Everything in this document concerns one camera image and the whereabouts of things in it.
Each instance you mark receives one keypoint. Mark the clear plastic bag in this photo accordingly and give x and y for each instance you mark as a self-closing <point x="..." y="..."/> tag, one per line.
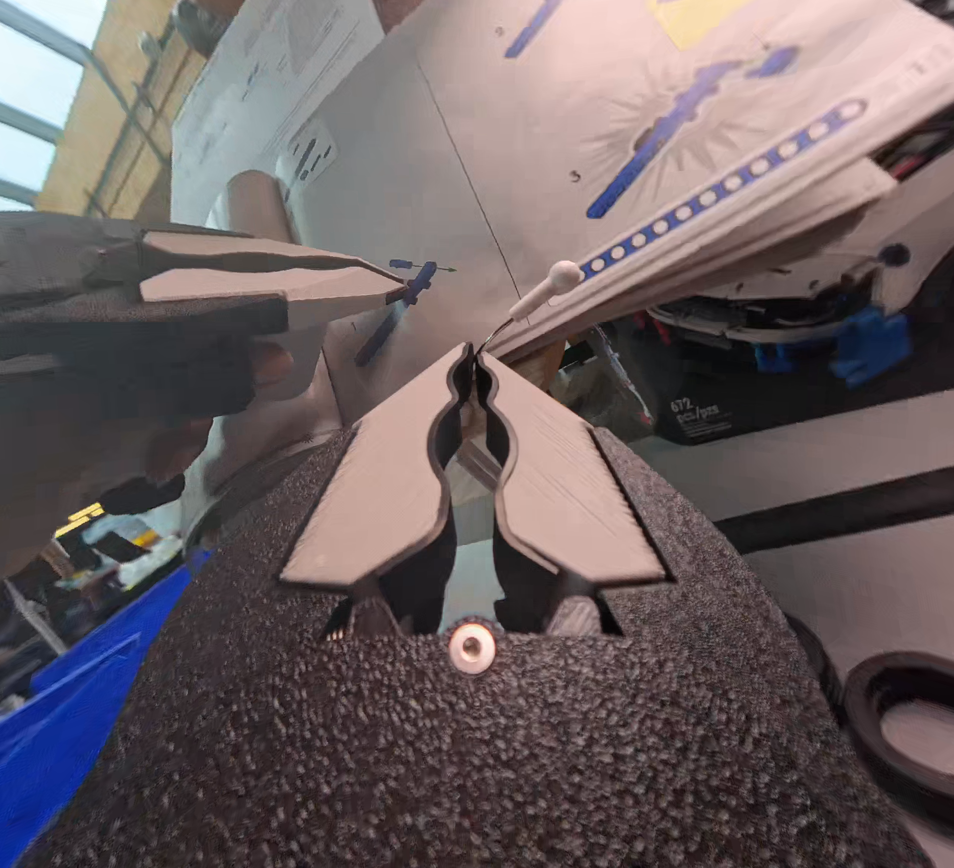
<point x="611" y="391"/>

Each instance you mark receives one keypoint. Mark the blue plastic bin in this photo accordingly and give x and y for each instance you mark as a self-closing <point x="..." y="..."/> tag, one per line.
<point x="59" y="734"/>

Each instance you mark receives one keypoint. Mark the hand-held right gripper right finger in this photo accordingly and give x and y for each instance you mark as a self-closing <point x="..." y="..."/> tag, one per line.
<point x="574" y="510"/>

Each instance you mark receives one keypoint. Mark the toy building instruction booklet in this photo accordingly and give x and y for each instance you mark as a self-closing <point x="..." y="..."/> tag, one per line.
<point x="596" y="100"/>

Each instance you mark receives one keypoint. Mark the person's left hand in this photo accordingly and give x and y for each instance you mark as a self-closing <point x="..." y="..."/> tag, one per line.
<point x="272" y="369"/>

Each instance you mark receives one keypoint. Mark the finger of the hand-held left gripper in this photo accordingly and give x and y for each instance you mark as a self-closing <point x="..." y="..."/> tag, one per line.
<point x="328" y="294"/>
<point x="201" y="249"/>

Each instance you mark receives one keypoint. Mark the white book stand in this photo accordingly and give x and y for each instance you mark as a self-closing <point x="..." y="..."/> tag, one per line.
<point x="551" y="279"/>

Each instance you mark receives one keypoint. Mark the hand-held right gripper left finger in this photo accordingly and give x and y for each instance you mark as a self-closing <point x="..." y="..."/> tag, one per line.
<point x="373" y="510"/>

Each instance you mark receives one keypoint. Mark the white printed task sheet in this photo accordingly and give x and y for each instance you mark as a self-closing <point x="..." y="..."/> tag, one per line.
<point x="283" y="26"/>

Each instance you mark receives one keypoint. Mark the grey desk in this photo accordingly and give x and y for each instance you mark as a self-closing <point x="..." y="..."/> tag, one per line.
<point x="857" y="585"/>

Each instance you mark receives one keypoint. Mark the black toy set box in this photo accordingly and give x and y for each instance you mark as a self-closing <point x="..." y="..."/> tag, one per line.
<point x="745" y="413"/>

